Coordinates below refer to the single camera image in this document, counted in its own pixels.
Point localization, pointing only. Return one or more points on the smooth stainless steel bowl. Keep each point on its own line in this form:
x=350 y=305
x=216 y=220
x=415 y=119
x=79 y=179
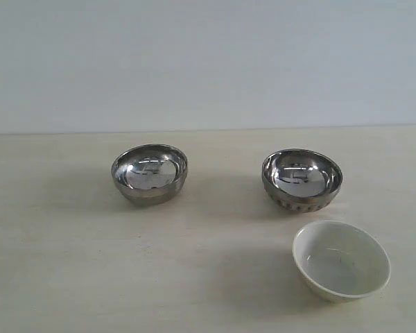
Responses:
x=150 y=174

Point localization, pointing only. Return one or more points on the ribbed stainless steel bowl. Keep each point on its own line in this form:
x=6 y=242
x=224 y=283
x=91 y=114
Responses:
x=301 y=180

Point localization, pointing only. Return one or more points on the white ceramic bowl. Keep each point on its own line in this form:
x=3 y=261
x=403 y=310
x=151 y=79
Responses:
x=340 y=262

